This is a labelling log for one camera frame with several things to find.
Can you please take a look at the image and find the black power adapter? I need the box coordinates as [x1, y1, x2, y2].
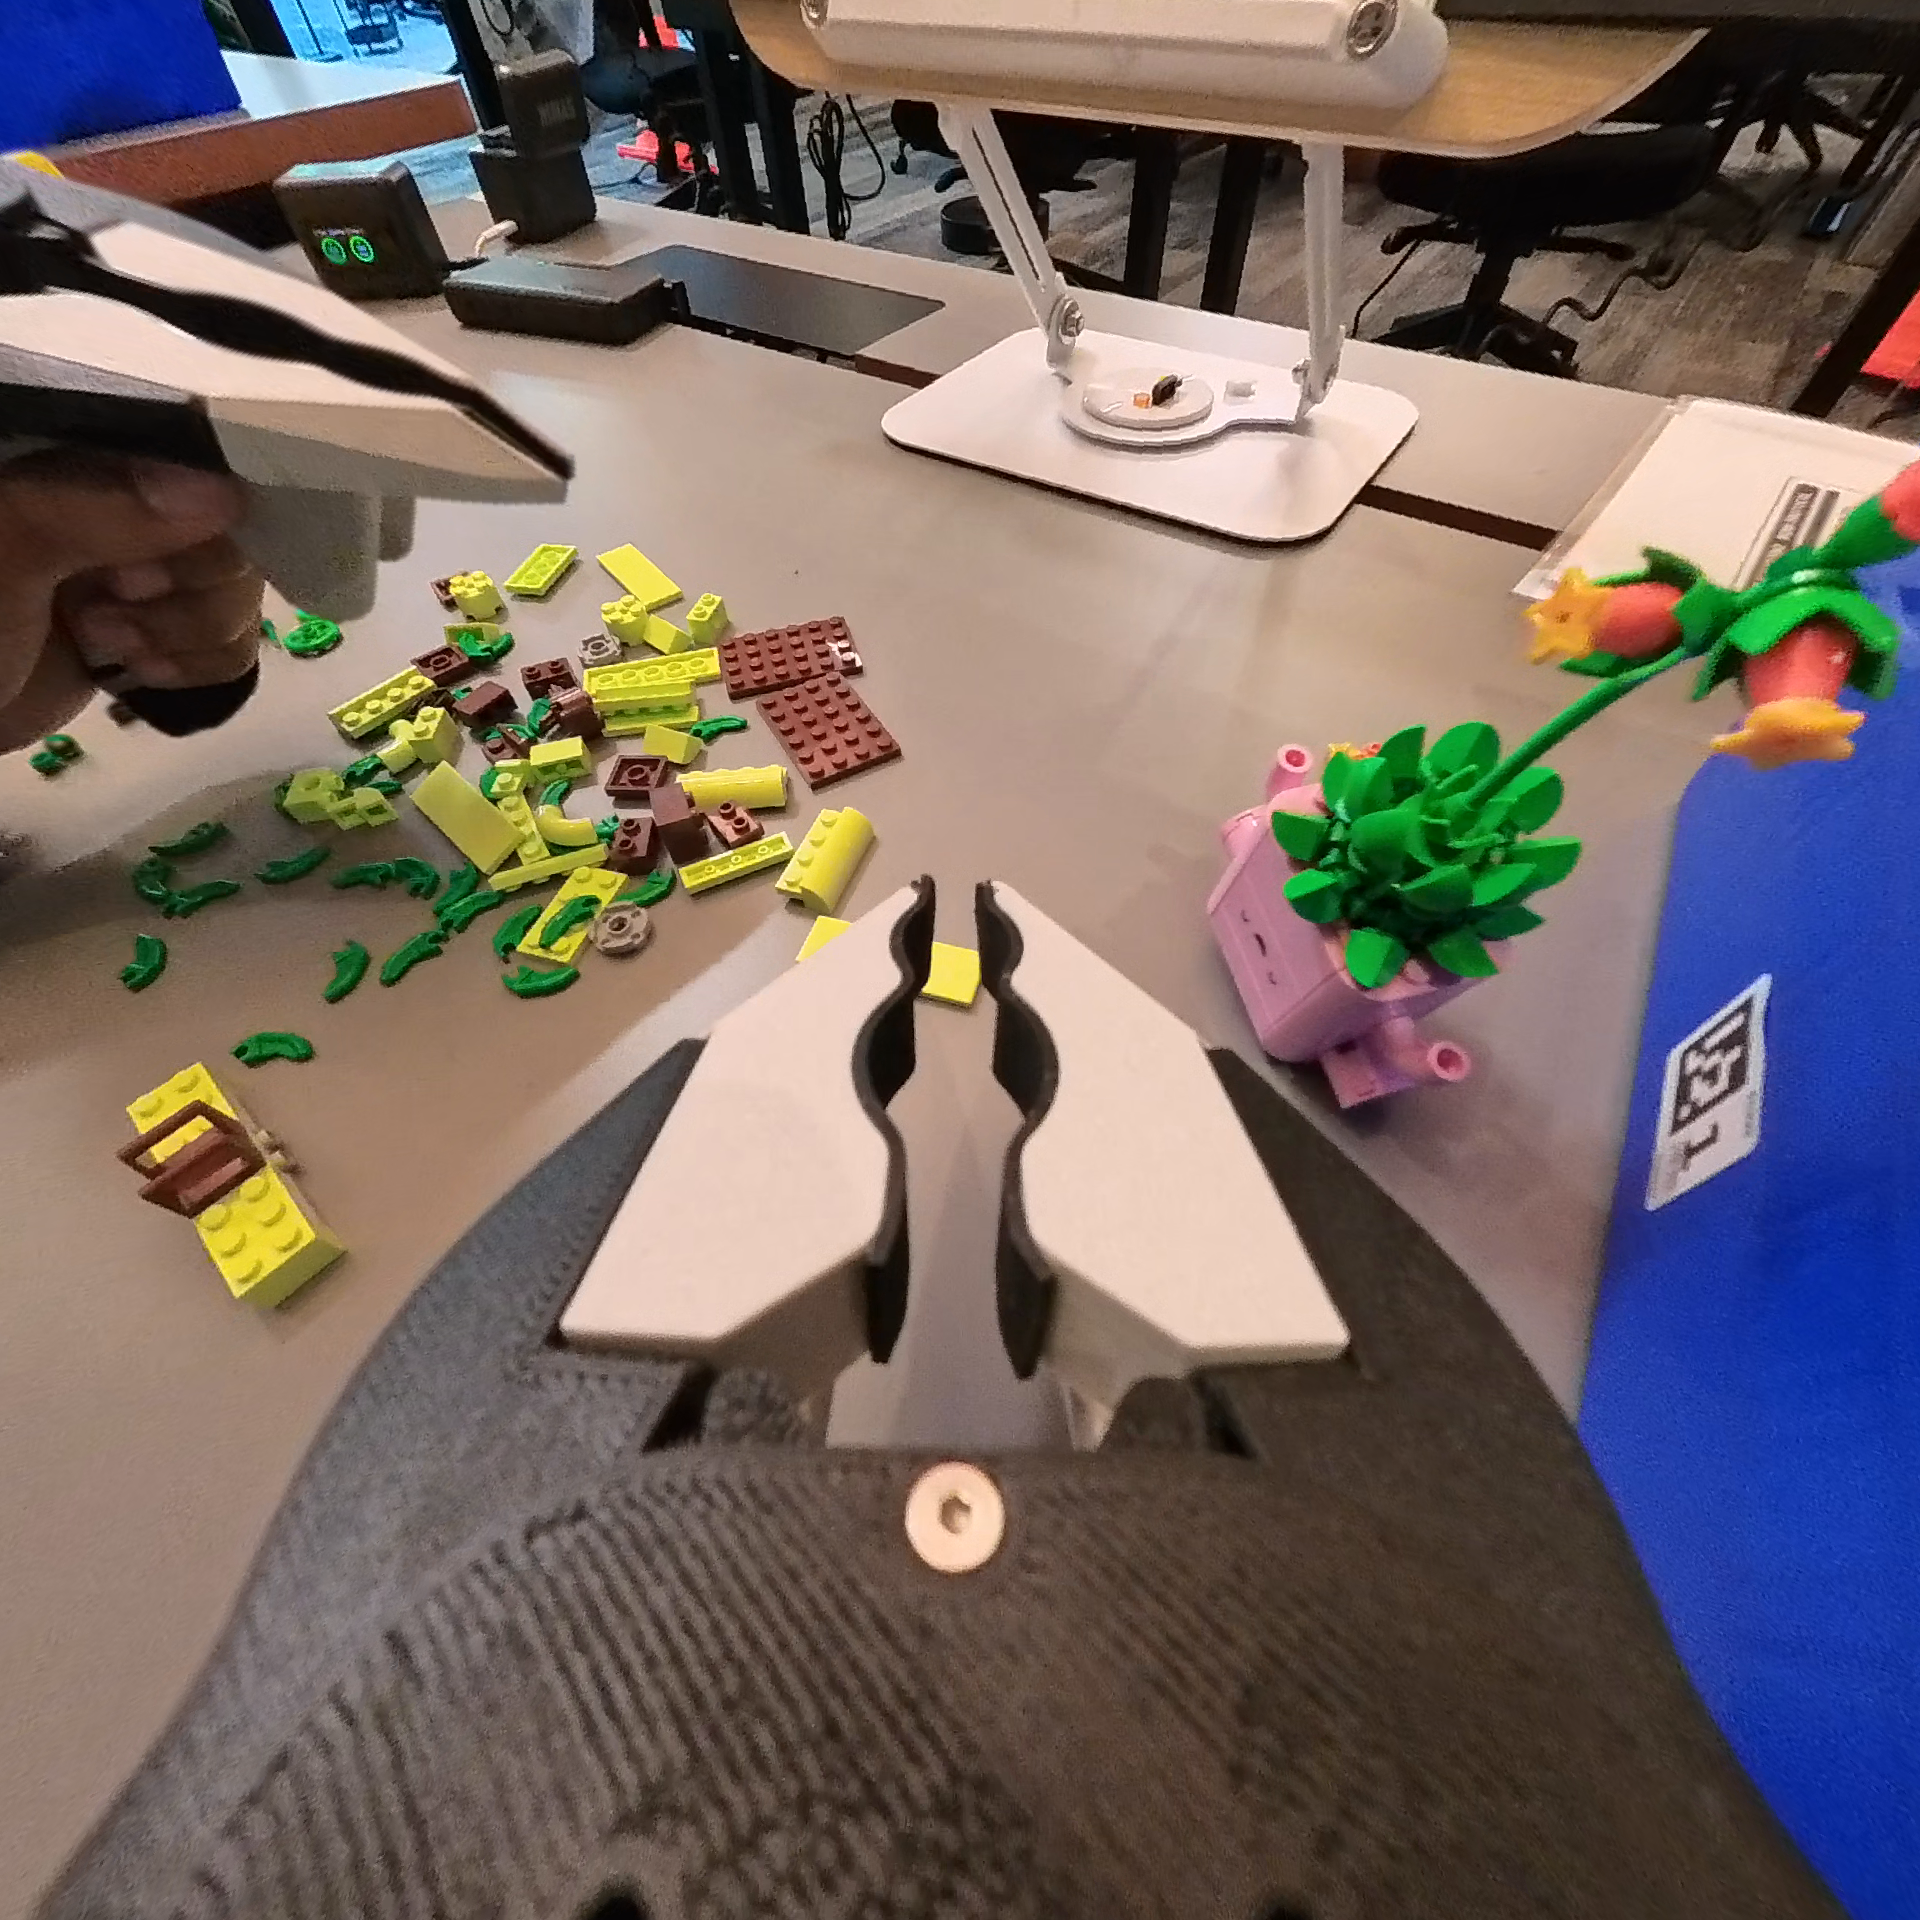
[468, 48, 600, 244]

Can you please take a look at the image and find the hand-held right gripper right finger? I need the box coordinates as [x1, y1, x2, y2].
[977, 881, 1353, 1453]

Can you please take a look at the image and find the black charger green display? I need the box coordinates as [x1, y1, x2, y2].
[272, 159, 448, 300]

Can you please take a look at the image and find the yellow and brown lego assembly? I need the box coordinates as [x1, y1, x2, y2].
[124, 1063, 351, 1311]

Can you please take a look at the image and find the blue labelled plastic bin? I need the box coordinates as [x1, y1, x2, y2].
[1575, 704, 1920, 1920]

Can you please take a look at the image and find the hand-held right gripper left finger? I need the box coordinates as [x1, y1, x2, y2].
[557, 881, 939, 1449]

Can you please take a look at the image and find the pile of toy bricks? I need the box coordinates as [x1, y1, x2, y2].
[128, 540, 992, 1069]

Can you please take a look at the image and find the pink toy planter figure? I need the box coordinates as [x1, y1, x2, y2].
[1208, 458, 1920, 1115]

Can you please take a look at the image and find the black office chair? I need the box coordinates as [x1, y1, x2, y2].
[1371, 119, 1728, 379]

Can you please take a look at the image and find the printed paper sheet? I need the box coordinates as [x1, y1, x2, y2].
[1512, 394, 1920, 605]

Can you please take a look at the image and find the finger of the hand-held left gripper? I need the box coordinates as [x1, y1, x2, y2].
[0, 288, 576, 625]
[0, 159, 569, 464]

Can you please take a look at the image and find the brown toy clip piece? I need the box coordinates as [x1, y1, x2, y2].
[138, 1132, 289, 1213]
[116, 1101, 242, 1192]

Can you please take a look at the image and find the pile of small toy pieces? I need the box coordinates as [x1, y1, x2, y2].
[31, 608, 347, 779]

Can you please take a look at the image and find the white book stand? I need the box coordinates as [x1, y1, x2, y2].
[731, 0, 1711, 544]

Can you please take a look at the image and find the person's left hand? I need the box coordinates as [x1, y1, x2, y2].
[0, 451, 271, 752]

